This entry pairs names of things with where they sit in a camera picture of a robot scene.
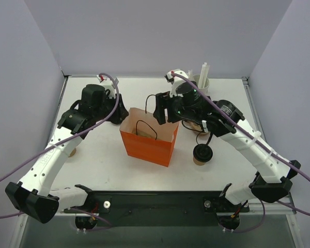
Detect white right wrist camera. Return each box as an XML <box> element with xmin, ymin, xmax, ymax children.
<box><xmin>164</xmin><ymin>69</ymin><xmax>189</xmax><ymax>98</ymax></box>

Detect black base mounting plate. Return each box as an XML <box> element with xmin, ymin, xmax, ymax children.
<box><xmin>64</xmin><ymin>191</ymin><xmax>250</xmax><ymax>227</ymax></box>

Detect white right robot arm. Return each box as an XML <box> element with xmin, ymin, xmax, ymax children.
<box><xmin>153</xmin><ymin>83</ymin><xmax>301</xmax><ymax>211</ymax></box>

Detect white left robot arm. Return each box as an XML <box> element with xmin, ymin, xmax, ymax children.
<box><xmin>5</xmin><ymin>82</ymin><xmax>128</xmax><ymax>224</ymax></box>

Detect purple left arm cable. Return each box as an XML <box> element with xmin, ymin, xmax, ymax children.
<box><xmin>0</xmin><ymin>73</ymin><xmax>119</xmax><ymax>231</ymax></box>

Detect white straw holder cup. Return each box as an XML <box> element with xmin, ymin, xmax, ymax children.
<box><xmin>193</xmin><ymin>74</ymin><xmax>209</xmax><ymax>95</ymax></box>

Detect black plastic cup lid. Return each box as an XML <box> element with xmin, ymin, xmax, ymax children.
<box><xmin>193</xmin><ymin>144</ymin><xmax>213</xmax><ymax>162</ymax></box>

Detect white wrapped straw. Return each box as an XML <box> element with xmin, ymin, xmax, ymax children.
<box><xmin>187</xmin><ymin>70</ymin><xmax>195</xmax><ymax>81</ymax></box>
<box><xmin>199</xmin><ymin>63</ymin><xmax>210</xmax><ymax>85</ymax></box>

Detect orange paper bag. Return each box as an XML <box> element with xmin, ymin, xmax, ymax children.
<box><xmin>119</xmin><ymin>107</ymin><xmax>179</xmax><ymax>167</ymax></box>

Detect brown cardboard cup carrier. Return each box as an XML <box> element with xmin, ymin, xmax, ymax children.
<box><xmin>136</xmin><ymin>131</ymin><xmax>157</xmax><ymax>140</ymax></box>

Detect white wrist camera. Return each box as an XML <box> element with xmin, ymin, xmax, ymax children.
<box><xmin>97</xmin><ymin>75</ymin><xmax>117</xmax><ymax>99</ymax></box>
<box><xmin>164</xmin><ymin>69</ymin><xmax>189</xmax><ymax>98</ymax></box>

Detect aluminium frame rail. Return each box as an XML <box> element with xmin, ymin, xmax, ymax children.
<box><xmin>241</xmin><ymin>76</ymin><xmax>297</xmax><ymax>215</ymax></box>

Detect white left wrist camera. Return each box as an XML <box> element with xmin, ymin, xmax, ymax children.
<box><xmin>97</xmin><ymin>75</ymin><xmax>117</xmax><ymax>99</ymax></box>

